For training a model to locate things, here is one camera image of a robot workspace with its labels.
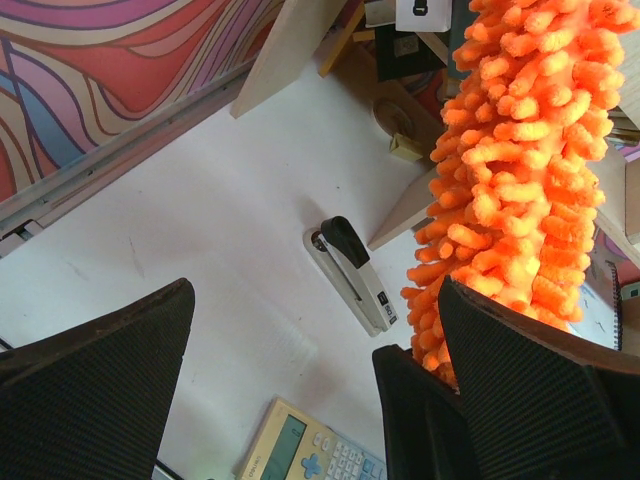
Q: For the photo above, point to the white black stapler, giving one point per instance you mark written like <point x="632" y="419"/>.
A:
<point x="342" y="257"/>

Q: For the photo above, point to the wooden bookshelf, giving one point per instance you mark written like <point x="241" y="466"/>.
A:
<point x="297" y="33"/>

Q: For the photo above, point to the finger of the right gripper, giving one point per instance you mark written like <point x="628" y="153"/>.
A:
<point x="425" y="433"/>

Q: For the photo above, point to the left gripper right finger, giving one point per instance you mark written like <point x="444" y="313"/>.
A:
<point x="539" y="403"/>

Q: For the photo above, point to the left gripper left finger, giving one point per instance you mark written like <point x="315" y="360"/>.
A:
<point x="92" y="402"/>

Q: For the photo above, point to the yellow blue calculator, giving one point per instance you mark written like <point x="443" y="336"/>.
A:
<point x="290" y="444"/>

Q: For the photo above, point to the spiral notebook under shelf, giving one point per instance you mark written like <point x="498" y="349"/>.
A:
<point x="602" y="293"/>

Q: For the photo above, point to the orange chenille duster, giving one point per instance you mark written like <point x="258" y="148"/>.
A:
<point x="514" y="198"/>

